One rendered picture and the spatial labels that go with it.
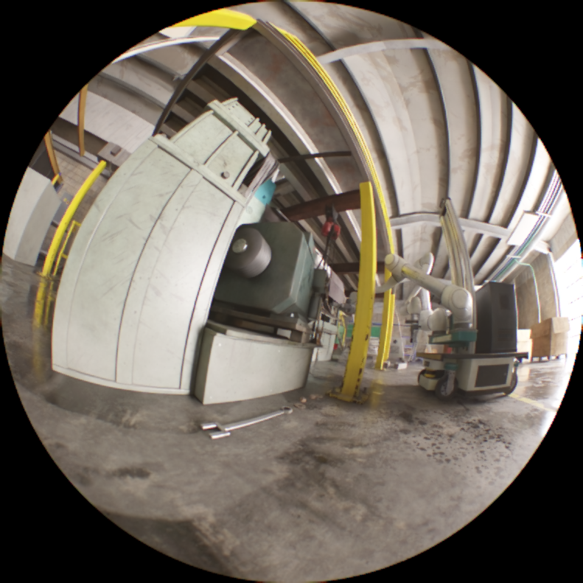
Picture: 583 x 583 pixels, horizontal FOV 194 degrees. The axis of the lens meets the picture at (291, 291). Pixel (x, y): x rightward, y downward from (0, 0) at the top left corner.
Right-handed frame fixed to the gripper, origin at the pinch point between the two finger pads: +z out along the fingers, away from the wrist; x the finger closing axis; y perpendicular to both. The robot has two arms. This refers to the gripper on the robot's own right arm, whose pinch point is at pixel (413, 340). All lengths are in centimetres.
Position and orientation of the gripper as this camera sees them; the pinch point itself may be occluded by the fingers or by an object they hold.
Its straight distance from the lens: 161.3
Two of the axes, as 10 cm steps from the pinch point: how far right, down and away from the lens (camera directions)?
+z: -2.0, 9.5, -2.4
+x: 4.2, 3.1, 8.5
